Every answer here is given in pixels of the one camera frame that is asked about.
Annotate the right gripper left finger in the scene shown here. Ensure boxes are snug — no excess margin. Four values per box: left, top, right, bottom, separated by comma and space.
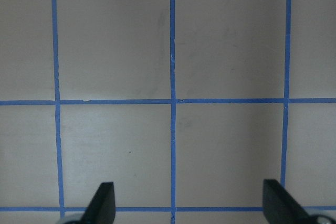
80, 182, 116, 224

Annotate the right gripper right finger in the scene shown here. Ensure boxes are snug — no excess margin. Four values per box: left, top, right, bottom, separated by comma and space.
262, 179, 317, 224

